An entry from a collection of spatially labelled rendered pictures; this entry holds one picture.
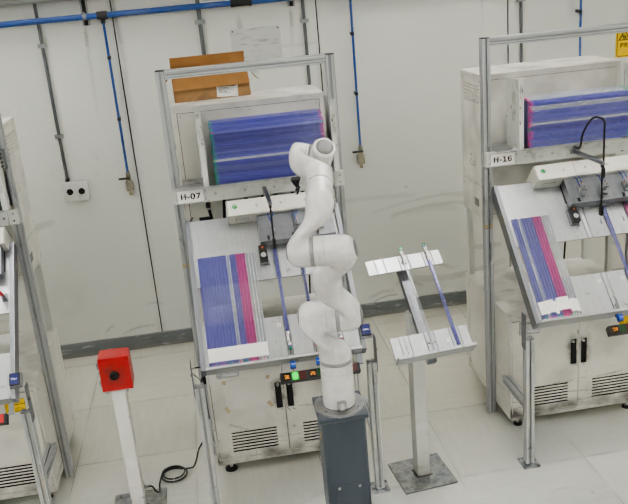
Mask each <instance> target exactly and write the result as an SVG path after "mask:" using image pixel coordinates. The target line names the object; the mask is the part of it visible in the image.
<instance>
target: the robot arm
mask: <svg viewBox="0 0 628 504"><path fill-rule="evenodd" d="M335 151H336V147H335V144H334V143H333V142H332V141H331V140H329V139H327V138H319V139H317V140H315V141H314V143H313V145H310V144H305V143H299V142H297V143H294V144H293V145H292V146H291V148H290V151H289V165H290V168H291V169H292V171H293V172H294V173H295V174H296V175H297V177H291V179H290V181H291V182H292V183H293V185H294V186H295V187H296V189H295V191H297V193H296V195H298V194H299V190H300V188H301V187H302V188H306V197H305V204H306V208H305V216H304V219H303V221H302V223H301V225H300V226H299V227H298V229H297V230H296V231H295V233H294V234H293V235H292V237H291V238H290V240H289V242H288V244H287V247H286V257H287V260H288V261H289V262H290V263H291V264H292V265H294V266H296V267H316V268H315V269H314V272H313V275H312V282H313V288H314V291H315V294H316V296H317V298H318V299H319V300H313V301H308V302H305V303H303V304H302V305H301V306H300V308H299V310H298V314H297V319H298V324H299V326H300V328H301V330H302V331H303V333H304V334H305V335H306V336H307V337H308V338H309V339H310V340H312V341H313V342H314V343H315V345H316V346H317V349H318V353H319V361H320V371H321V382H322V393H323V395H321V396H320V397H319V398H318V399H317V400H316V401H315V403H314V407H315V411H316V412H317V413H318V414H320V415H322V416H324V417H328V418H345V417H350V416H353V415H355V414H357V413H359V412H360V411H362V410H363V408H364V406H365V400H364V398H363V397H362V396H361V395H360V394H358V393H355V389H354V376H353V363H352V352H351V346H350V344H349V343H348V342H346V341H344V340H342V339H339V338H337V337H334V336H332V335H330V334H328V333H333V332H348V331H353V330H355V329H357V328H359V327H360V325H361V324H362V322H363V310H362V307H361V305H360V303H359V301H358V300H357V299H356V298H355V297H354V296H353V295H352V294H351V293H349V292H348V291H347V290H345V289H344V287H343V284H342V276H343V275H344V274H345V273H347V272H348V271H349V270H350V269H351V268H352V267H353V266H354V264H355V262H356V260H357V257H358V247H357V244H356V241H355V240H354V239H353V238H352V237H351V236H349V235H345V234H333V235H318V236H311V234H312V233H313V232H314V231H316V230H317V229H318V228H320V227H321V226H322V225H323V224H324V223H325V222H326V221H327V220H328V219H329V217H330V216H331V214H332V211H333V202H334V201H333V189H334V188H335V185H333V172H332V169H331V168H330V166H331V163H332V160H333V157H334V154H335Z"/></svg>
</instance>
